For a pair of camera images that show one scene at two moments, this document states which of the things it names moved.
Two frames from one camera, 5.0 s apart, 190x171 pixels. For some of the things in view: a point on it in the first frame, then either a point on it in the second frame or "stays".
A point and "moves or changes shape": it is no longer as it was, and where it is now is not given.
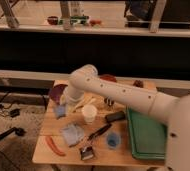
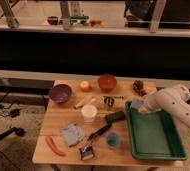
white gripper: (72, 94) -> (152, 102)
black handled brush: (99, 131) stays
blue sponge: (60, 110) moves or changes shape
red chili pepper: (57, 150) stays
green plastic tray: (148, 137) stays
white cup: (89, 111) stays
